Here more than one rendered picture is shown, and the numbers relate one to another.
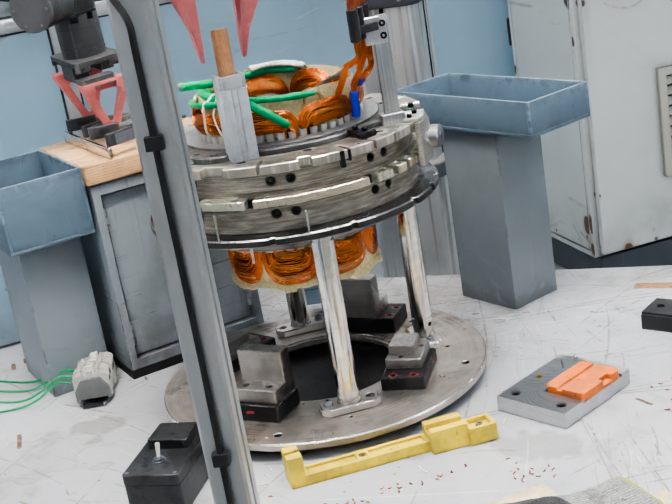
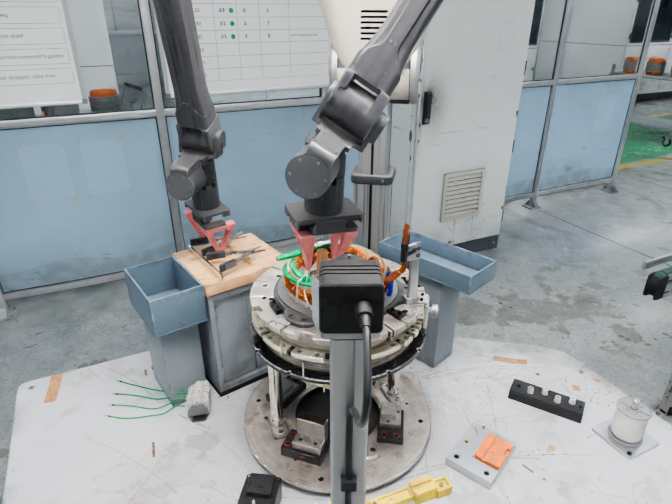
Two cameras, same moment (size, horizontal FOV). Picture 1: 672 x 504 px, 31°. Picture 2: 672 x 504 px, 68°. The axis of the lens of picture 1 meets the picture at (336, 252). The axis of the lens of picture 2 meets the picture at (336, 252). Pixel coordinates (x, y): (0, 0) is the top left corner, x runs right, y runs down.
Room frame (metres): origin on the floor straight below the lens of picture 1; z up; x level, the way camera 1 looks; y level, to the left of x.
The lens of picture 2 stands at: (0.56, 0.17, 1.56)
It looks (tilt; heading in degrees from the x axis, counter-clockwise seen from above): 26 degrees down; 351
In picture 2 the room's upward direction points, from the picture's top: straight up
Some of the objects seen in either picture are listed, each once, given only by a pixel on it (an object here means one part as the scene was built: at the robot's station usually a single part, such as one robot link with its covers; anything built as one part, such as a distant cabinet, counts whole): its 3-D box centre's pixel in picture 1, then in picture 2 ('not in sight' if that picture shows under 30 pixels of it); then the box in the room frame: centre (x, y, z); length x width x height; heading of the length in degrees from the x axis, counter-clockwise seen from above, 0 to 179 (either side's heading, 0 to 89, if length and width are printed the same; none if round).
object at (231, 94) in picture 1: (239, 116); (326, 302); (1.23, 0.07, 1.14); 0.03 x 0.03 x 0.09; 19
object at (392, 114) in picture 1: (384, 69); (412, 272); (1.28, -0.08, 1.15); 0.03 x 0.02 x 0.12; 101
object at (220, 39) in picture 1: (223, 58); (322, 267); (1.24, 0.08, 1.20); 0.02 x 0.02 x 0.06
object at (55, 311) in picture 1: (45, 274); (172, 334); (1.51, 0.38, 0.92); 0.17 x 0.11 x 0.28; 27
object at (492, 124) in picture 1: (497, 192); (430, 304); (1.53, -0.22, 0.92); 0.25 x 0.11 x 0.28; 36
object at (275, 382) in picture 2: not in sight; (275, 385); (1.32, 0.16, 0.91); 0.02 x 0.02 x 0.21
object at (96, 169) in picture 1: (134, 147); (231, 261); (1.58, 0.24, 1.05); 0.20 x 0.19 x 0.02; 117
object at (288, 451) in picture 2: (257, 402); (305, 446); (1.25, 0.11, 0.81); 0.08 x 0.05 x 0.02; 61
